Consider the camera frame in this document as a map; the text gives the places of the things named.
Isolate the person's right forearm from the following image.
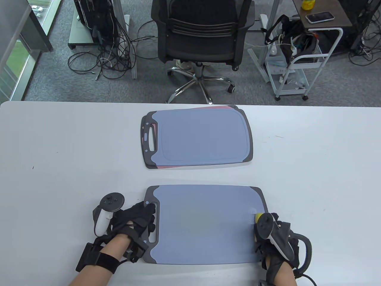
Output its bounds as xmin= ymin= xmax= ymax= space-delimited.
xmin=265 ymin=258 xmax=298 ymax=286

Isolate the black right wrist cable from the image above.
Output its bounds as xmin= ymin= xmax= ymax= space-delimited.
xmin=293 ymin=273 xmax=317 ymax=286

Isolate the silver metal desk leg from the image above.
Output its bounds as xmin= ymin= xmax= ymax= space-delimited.
xmin=247 ymin=0 xmax=282 ymax=83

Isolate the yellow sponge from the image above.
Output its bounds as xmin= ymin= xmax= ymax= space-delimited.
xmin=254 ymin=212 xmax=266 ymax=243

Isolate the white desk leg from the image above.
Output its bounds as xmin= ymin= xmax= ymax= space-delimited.
xmin=113 ymin=0 xmax=137 ymax=79

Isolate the white cart with brown top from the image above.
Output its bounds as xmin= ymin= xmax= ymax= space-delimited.
xmin=264 ymin=0 xmax=353 ymax=101

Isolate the glass window panel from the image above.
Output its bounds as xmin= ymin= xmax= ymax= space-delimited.
xmin=0 ymin=33 xmax=42 ymax=102

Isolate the black office chair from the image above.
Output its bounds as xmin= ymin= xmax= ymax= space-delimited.
xmin=150 ymin=0 xmax=255 ymax=105

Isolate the black floor cable bundle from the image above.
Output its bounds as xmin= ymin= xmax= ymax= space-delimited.
xmin=348 ymin=0 xmax=381 ymax=66
xmin=68 ymin=18 xmax=158 ymax=81

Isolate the grey metal base plate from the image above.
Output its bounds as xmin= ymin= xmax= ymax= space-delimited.
xmin=68 ymin=12 xmax=96 ymax=49

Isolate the white smartphone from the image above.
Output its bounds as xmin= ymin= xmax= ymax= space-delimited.
xmin=305 ymin=11 xmax=335 ymax=24

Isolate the grey right hand controller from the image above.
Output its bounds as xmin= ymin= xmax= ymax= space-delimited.
xmin=254 ymin=214 xmax=312 ymax=271

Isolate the black computer tower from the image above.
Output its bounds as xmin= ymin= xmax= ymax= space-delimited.
xmin=74 ymin=0 xmax=119 ymax=45

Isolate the grey hand controller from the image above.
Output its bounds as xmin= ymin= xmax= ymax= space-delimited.
xmin=254 ymin=214 xmax=312 ymax=271
xmin=93 ymin=192 xmax=125 ymax=237

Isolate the grey left hand controller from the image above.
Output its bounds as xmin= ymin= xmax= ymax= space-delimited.
xmin=93 ymin=192 xmax=125 ymax=237

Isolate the blue cutting board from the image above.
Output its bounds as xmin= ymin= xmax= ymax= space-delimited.
xmin=140 ymin=108 xmax=254 ymax=170
xmin=143 ymin=185 xmax=270 ymax=265

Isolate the person's right hand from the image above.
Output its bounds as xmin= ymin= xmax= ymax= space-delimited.
xmin=253 ymin=212 xmax=301 ymax=277

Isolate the pink cutting board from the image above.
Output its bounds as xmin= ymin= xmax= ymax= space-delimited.
xmin=146 ymin=105 xmax=240 ymax=170

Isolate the blue packet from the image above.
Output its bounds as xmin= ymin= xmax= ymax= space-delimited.
xmin=266 ymin=57 xmax=288 ymax=68

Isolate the person's left hand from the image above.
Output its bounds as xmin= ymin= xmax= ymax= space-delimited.
xmin=110 ymin=201 xmax=157 ymax=264

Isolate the black left wrist camera strap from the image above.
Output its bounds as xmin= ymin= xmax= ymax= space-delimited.
xmin=75 ymin=243 xmax=119 ymax=274

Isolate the black bag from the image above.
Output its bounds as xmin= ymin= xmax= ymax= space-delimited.
xmin=264 ymin=14 xmax=320 ymax=64

